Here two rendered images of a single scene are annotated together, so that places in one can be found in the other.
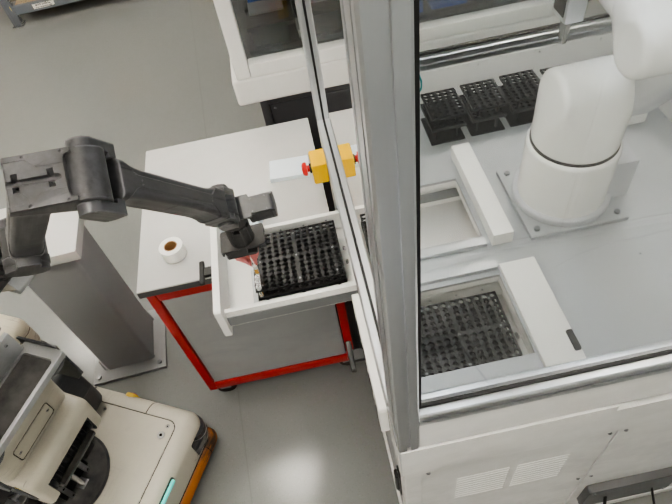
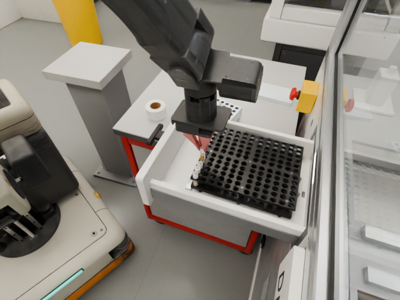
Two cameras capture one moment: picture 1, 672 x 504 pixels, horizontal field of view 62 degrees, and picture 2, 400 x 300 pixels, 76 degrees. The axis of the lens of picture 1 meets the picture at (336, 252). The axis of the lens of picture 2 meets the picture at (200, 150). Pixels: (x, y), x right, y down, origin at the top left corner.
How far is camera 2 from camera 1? 82 cm
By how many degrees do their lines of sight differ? 14
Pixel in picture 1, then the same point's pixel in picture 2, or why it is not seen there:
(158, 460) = (81, 250)
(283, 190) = (263, 107)
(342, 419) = (219, 290)
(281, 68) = (307, 19)
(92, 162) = not seen: outside the picture
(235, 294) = (175, 168)
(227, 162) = not seen: hidden behind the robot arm
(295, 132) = (292, 72)
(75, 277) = (99, 103)
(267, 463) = (155, 289)
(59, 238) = (96, 70)
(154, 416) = (99, 218)
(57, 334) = not seen: hidden behind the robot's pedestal
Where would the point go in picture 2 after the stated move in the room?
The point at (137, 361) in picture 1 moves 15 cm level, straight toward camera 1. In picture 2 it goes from (122, 174) to (123, 194)
